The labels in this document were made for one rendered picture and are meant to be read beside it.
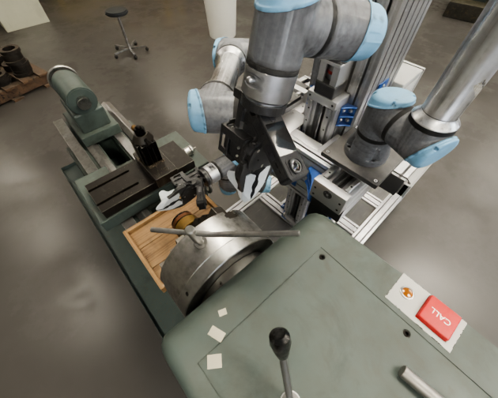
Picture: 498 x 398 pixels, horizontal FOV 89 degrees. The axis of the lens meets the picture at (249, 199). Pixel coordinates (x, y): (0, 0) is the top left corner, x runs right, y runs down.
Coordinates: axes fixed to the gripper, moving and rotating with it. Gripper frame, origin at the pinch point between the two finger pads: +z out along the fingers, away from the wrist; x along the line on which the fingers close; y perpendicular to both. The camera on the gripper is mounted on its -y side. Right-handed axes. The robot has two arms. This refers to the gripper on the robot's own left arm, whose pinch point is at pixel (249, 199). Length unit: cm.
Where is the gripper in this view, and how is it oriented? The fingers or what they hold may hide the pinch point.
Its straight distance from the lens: 51.3
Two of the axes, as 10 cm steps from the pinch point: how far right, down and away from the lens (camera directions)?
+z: -1.9, 7.0, 6.8
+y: -6.6, -6.1, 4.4
